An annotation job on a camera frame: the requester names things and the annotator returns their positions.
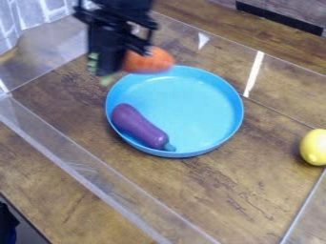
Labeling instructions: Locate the purple toy eggplant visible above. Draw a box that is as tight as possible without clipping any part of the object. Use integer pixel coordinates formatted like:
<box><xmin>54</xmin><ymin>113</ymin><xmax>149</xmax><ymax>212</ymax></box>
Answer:
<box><xmin>111</xmin><ymin>103</ymin><xmax>177</xmax><ymax>152</ymax></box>

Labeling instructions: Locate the blue round plate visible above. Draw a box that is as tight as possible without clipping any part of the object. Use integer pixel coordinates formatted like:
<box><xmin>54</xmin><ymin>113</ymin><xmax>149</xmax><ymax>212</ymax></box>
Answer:
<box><xmin>106</xmin><ymin>66</ymin><xmax>245</xmax><ymax>158</ymax></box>

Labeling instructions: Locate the yellow toy lemon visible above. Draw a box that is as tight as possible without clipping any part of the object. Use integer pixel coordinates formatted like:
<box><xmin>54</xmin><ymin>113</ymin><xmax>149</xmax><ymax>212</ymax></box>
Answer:
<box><xmin>300</xmin><ymin>129</ymin><xmax>326</xmax><ymax>166</ymax></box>

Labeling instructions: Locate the clear acrylic enclosure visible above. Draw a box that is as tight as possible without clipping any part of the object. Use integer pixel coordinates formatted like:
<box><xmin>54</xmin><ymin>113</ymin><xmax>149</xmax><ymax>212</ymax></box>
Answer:
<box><xmin>0</xmin><ymin>0</ymin><xmax>326</xmax><ymax>244</ymax></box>

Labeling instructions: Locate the orange toy carrot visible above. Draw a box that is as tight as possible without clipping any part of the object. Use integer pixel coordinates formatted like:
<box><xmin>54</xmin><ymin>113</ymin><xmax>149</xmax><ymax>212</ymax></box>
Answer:
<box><xmin>87</xmin><ymin>45</ymin><xmax>177</xmax><ymax>87</ymax></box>

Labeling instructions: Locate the white lattice curtain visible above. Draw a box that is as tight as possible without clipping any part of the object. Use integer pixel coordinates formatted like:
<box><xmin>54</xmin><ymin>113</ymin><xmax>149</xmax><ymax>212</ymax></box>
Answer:
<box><xmin>0</xmin><ymin>0</ymin><xmax>79</xmax><ymax>55</ymax></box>

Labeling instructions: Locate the dark object bottom left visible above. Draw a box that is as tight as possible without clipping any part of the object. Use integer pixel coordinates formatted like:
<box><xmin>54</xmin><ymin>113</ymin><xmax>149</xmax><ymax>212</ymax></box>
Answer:
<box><xmin>0</xmin><ymin>201</ymin><xmax>21</xmax><ymax>244</ymax></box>

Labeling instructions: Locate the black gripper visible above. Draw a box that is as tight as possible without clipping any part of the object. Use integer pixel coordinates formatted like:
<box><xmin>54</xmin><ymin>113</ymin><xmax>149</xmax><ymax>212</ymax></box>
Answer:
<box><xmin>73</xmin><ymin>0</ymin><xmax>158</xmax><ymax>76</ymax></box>

